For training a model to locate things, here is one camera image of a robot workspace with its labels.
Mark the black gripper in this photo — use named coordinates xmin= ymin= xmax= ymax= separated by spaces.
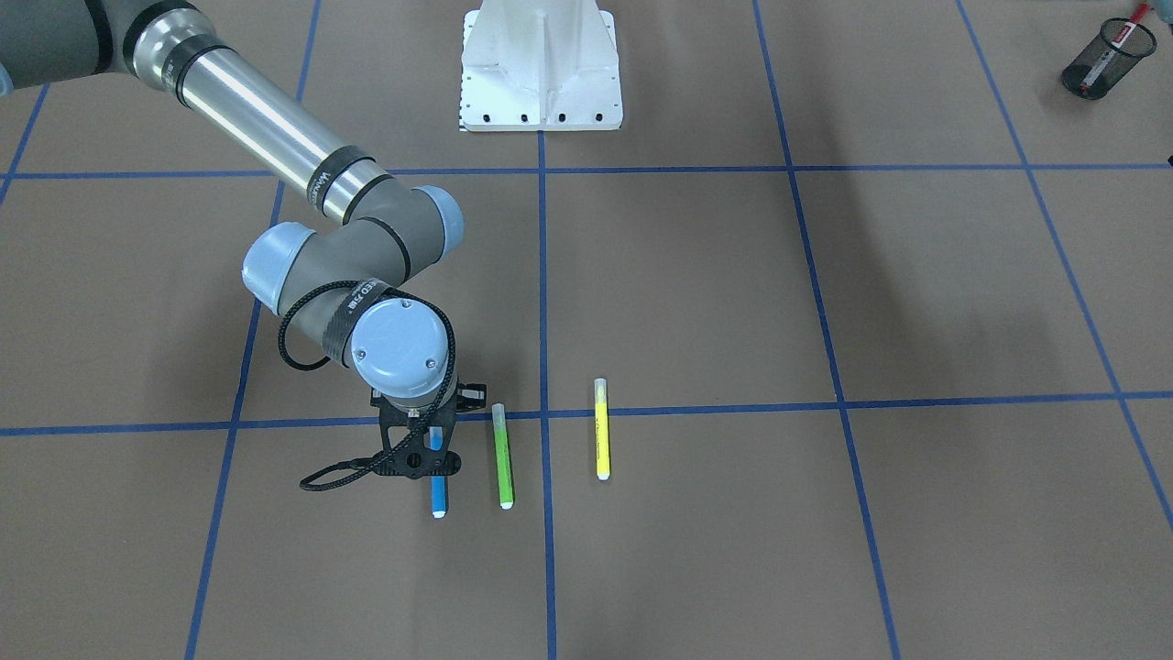
xmin=369 ymin=383 xmax=487 ymax=479

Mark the blue marker pen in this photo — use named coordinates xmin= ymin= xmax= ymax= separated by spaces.
xmin=428 ymin=426 xmax=448 ymax=520

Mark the green highlighter pen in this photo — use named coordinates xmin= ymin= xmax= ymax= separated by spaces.
xmin=490 ymin=402 xmax=515 ymax=511

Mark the red marker pen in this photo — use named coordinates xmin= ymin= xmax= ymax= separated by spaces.
xmin=1080 ymin=2 xmax=1152 ymax=94

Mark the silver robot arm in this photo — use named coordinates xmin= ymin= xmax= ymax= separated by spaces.
xmin=4 ymin=1 xmax=486 ymax=491

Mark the yellow highlighter pen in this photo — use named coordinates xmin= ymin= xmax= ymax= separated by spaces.
xmin=592 ymin=377 xmax=612 ymax=481

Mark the far black mesh pen cup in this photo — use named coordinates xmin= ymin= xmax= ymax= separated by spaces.
xmin=1062 ymin=16 xmax=1157 ymax=100

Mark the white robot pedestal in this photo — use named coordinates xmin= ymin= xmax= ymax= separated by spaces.
xmin=457 ymin=1 xmax=624 ymax=131

